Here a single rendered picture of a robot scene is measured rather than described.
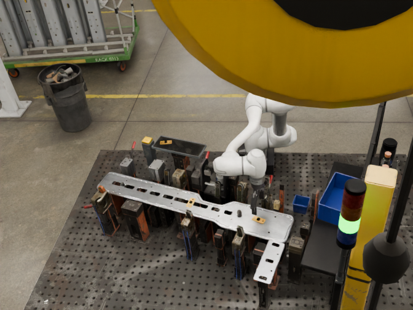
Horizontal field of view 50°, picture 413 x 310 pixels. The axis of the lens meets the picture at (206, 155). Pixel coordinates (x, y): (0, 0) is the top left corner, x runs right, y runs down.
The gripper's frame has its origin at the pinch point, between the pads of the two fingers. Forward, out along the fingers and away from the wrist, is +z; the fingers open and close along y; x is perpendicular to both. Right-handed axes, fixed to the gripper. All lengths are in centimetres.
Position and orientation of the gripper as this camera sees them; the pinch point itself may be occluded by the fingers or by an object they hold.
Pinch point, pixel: (257, 205)
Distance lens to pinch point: 268.8
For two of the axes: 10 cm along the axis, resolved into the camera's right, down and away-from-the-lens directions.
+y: -4.0, 6.2, -6.7
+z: 1.0, 7.6, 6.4
